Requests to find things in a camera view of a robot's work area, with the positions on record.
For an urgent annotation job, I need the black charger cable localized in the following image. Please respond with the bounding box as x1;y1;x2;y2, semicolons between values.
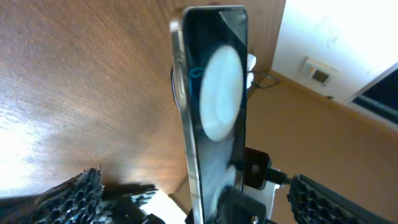
247;70;280;90

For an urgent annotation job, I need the white power strip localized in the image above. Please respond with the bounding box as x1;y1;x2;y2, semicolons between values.
246;54;257;89

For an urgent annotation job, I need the black smartphone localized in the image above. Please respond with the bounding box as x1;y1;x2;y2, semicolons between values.
169;5;248;223

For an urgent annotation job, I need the white wall socket plate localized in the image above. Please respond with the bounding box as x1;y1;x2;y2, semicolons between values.
300;57;338;86

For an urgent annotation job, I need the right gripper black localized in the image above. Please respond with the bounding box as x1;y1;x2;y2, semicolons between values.
185;147;271;224

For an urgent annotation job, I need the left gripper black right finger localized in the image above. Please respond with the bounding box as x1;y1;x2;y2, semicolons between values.
287;174;390;224

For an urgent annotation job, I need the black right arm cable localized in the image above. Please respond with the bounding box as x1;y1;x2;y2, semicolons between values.
266;167;292;186

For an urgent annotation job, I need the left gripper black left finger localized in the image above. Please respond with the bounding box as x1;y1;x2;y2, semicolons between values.
1;168;103;223

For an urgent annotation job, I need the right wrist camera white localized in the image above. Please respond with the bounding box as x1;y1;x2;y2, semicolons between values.
243;180;280;220

